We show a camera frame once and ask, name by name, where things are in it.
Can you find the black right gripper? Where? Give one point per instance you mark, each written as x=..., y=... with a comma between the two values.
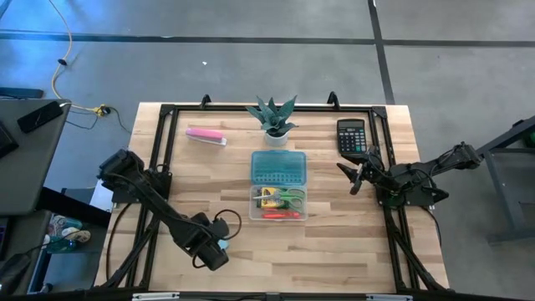
x=374, y=171

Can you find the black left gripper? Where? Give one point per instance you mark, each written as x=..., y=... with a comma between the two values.
x=196, y=232

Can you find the light blue sticky note pad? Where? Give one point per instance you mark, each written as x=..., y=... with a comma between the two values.
x=223, y=245

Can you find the red marker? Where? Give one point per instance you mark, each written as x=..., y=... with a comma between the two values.
x=276, y=217
x=288, y=213

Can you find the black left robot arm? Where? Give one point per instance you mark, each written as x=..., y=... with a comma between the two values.
x=154, y=200

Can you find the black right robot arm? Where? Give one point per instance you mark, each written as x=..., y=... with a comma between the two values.
x=418, y=171

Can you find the black calculator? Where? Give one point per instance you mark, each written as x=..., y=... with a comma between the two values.
x=352, y=136

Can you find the teal lidded clear pencil case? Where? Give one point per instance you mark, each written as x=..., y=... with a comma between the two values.
x=278, y=167

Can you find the white round plant pot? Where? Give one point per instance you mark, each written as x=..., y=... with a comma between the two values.
x=276, y=140

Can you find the pink white stapler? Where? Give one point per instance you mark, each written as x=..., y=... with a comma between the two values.
x=205, y=136

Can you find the green snake plant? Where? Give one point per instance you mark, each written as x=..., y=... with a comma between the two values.
x=271, y=115

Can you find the teal bottle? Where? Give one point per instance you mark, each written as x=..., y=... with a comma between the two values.
x=62, y=246

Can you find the grey metal stand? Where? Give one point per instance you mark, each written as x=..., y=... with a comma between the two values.
x=501, y=184

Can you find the grey side table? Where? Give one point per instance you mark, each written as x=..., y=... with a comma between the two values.
x=33, y=167

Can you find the black smartphone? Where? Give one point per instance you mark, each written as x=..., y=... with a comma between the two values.
x=39, y=117

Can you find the black flat device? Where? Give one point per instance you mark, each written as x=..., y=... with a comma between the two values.
x=6, y=142

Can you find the black flat floor bar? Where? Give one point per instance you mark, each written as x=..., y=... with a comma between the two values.
x=21, y=93

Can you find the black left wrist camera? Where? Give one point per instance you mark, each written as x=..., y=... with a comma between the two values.
x=211, y=258

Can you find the silver metal bracket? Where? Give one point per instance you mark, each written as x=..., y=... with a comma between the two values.
x=155, y=297
x=388, y=297

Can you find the black aluminium table frame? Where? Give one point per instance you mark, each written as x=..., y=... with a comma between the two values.
x=317, y=108

